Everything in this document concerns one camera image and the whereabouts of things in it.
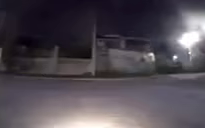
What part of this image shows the pole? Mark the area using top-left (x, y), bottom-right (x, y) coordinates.
top-left (90, 13), bottom-right (98, 77)

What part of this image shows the grey asphalt road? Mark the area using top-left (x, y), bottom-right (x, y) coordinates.
top-left (0, 72), bottom-right (205, 128)

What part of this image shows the street lamp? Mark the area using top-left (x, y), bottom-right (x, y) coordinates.
top-left (178, 30), bottom-right (202, 50)

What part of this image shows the pale fence wall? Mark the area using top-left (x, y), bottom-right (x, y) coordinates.
top-left (0, 45), bottom-right (98, 77)

